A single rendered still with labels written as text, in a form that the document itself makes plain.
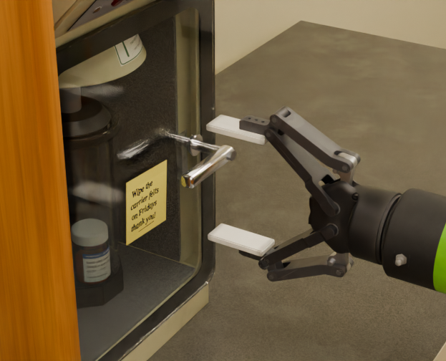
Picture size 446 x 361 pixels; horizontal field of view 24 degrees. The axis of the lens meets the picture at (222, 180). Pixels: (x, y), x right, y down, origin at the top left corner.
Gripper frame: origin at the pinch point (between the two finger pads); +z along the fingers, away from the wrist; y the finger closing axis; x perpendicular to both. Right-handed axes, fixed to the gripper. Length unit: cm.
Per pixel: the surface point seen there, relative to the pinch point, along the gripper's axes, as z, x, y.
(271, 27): 52, -107, -26
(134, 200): 7.3, 6.3, -1.5
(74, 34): 8.6, 12.7, 19.4
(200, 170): 2.4, 0.6, 0.8
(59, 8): 3.2, 21.0, 25.4
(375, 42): 29, -111, -26
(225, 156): 2.2, -4.2, 0.5
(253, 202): 16.9, -37.2, -26.0
